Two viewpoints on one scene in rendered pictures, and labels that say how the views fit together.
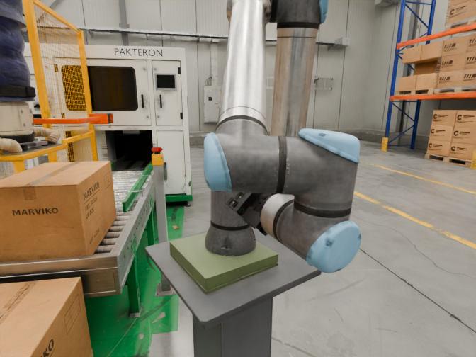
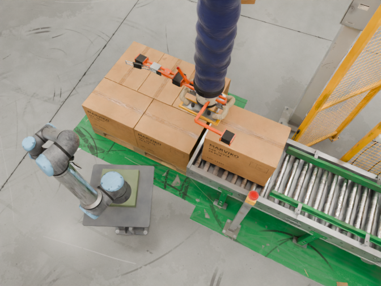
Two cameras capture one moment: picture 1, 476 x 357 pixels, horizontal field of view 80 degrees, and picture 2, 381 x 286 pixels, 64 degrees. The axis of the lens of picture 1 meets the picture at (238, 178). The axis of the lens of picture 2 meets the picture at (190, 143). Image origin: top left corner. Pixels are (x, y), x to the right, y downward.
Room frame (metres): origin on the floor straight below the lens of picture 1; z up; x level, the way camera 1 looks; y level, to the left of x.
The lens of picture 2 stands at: (1.82, -0.32, 3.04)
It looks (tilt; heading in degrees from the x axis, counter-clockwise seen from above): 62 degrees down; 123
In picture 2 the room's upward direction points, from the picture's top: 4 degrees clockwise
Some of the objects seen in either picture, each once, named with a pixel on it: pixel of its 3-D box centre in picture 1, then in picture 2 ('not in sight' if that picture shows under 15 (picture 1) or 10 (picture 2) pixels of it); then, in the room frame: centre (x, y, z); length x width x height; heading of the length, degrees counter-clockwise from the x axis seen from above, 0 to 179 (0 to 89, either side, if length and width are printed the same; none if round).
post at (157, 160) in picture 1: (162, 225); (240, 215); (1.83, 0.52, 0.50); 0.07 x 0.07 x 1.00; 9
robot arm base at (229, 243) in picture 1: (230, 231); (117, 189); (0.97, 0.03, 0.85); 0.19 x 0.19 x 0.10
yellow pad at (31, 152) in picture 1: (35, 147); (200, 109); (1.16, 0.83, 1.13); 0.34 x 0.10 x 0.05; 5
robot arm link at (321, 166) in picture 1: (319, 169); (33, 144); (0.44, -0.13, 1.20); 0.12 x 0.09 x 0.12; 88
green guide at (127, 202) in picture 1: (146, 179); (364, 239); (2.73, 0.91, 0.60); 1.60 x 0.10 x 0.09; 9
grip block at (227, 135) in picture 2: (101, 118); (227, 137); (1.47, 0.69, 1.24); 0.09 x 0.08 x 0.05; 95
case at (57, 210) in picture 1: (63, 205); (244, 144); (1.53, 0.99, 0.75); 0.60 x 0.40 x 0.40; 10
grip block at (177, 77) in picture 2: not in sight; (179, 79); (0.90, 0.90, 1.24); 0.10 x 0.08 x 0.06; 95
